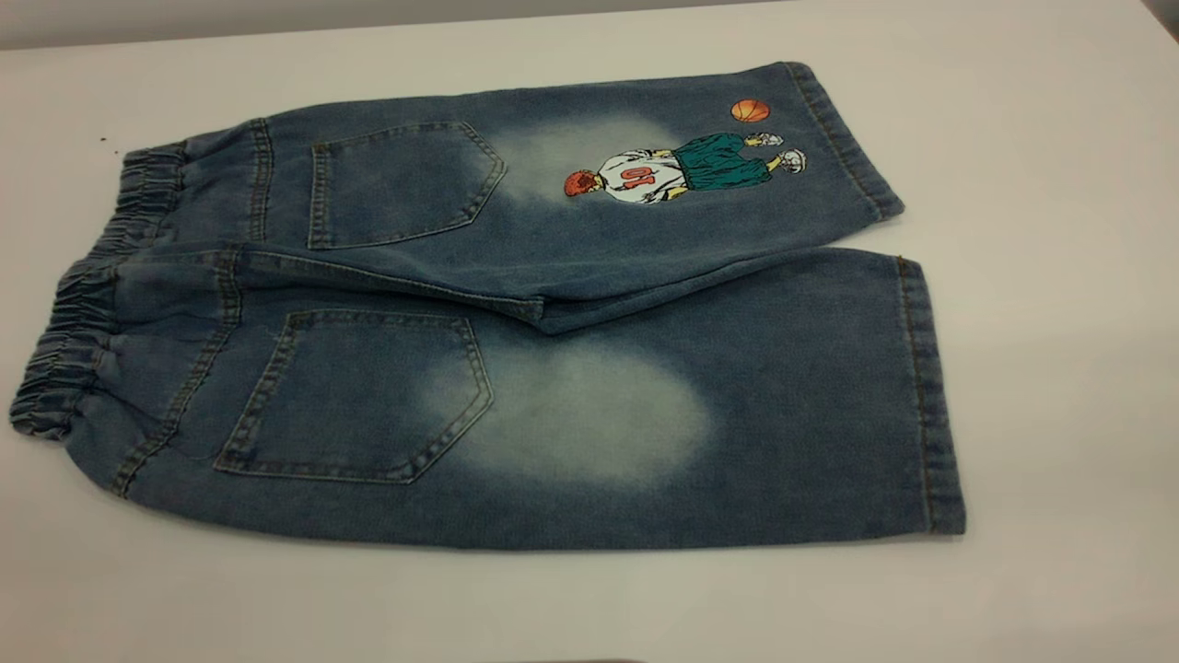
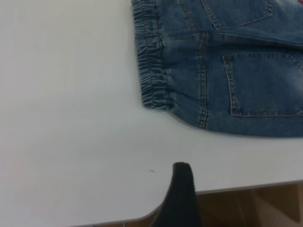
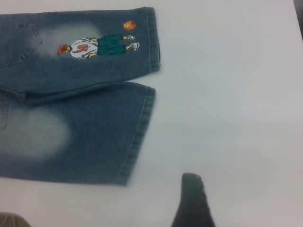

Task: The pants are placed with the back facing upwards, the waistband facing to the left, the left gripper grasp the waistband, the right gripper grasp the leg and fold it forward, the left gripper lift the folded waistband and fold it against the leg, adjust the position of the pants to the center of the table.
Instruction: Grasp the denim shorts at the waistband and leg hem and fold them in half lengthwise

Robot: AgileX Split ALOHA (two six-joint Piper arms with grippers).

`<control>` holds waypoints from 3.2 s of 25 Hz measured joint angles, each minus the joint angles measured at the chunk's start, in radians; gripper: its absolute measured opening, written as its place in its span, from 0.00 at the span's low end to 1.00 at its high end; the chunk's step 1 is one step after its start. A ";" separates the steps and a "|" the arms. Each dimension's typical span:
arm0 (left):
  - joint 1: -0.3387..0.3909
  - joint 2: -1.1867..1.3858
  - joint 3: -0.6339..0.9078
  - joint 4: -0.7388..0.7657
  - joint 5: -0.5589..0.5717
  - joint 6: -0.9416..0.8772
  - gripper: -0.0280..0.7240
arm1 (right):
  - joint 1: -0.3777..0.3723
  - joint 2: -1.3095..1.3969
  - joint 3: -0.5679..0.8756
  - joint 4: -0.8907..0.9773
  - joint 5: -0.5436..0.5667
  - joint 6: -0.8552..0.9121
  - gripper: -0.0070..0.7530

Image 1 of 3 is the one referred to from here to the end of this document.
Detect blue denim shorts with print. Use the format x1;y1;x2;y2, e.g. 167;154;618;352
9;61;966;552

